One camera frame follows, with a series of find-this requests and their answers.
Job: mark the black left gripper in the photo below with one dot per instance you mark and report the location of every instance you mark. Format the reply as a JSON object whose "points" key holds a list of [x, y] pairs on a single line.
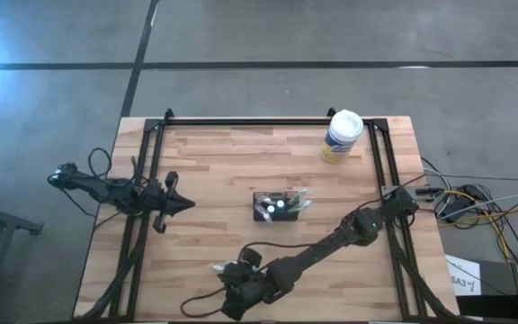
{"points": [[160, 198]]}

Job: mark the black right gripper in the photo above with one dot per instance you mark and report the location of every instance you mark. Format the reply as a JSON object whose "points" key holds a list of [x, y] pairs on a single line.
{"points": [[245, 288]]}

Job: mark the blue toothbrush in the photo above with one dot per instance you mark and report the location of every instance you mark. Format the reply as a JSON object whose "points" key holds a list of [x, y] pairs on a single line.
{"points": [[219, 268]]}

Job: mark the purple toothbrush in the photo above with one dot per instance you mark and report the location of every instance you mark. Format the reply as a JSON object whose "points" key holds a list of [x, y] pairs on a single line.
{"points": [[261, 200], [265, 216]]}

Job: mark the teal mouthwash bottle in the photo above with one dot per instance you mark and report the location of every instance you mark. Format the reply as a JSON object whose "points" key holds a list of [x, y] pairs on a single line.
{"points": [[280, 204], [270, 209]]}

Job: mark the green toothbrush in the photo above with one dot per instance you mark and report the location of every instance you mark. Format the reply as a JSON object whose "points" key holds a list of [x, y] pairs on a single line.
{"points": [[300, 195], [303, 206]]}

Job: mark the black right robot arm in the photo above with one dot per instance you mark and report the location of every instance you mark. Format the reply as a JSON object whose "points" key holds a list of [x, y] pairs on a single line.
{"points": [[322, 252]]}

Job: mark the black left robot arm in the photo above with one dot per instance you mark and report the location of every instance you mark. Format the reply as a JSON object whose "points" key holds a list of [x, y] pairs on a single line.
{"points": [[101, 191]]}

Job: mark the Lysol wipes canister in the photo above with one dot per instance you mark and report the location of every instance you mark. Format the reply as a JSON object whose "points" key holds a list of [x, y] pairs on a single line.
{"points": [[342, 128]]}

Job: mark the grey mounting plate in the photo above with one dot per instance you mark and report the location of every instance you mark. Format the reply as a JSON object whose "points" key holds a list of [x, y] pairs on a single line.
{"points": [[421, 186]]}

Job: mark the white paper sign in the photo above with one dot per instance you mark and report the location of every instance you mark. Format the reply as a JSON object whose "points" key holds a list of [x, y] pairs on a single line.
{"points": [[463, 279]]}

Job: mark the dark grey equipment box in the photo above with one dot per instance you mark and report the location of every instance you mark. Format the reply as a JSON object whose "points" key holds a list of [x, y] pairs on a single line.
{"points": [[499, 279]]}

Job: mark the black metal table frame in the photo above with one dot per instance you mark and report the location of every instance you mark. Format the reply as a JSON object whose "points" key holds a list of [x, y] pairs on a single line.
{"points": [[263, 121]]}

